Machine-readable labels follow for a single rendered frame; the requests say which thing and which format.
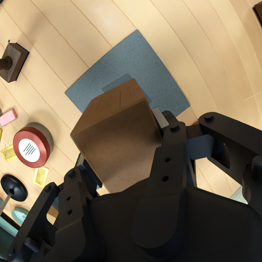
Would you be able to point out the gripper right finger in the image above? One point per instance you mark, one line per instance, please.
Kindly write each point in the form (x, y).
(170, 147)

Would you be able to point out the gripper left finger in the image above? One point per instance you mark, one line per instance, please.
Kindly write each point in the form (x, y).
(69, 204)

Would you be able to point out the brown wooden guide block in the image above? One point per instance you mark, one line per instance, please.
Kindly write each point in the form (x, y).
(114, 139)

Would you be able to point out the blue-grey felt mat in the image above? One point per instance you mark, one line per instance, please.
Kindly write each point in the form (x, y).
(133, 59)

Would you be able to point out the yellow clear plastic tag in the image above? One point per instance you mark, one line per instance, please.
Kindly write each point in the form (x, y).
(41, 176)
(8, 153)

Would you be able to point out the teal oval dish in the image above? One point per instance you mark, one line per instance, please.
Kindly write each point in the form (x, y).
(19, 215)

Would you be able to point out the teal box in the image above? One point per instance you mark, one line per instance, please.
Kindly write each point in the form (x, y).
(7, 231)

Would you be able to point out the red round tin white label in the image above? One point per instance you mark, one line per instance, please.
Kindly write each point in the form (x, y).
(28, 147)

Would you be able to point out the pale grey-blue sheet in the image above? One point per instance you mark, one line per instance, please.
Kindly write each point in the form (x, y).
(238, 195)

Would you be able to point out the pink eraser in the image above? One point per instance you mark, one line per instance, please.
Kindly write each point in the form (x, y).
(8, 117)

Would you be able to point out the dark brown wooden box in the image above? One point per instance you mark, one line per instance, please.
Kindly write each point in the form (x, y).
(258, 12)

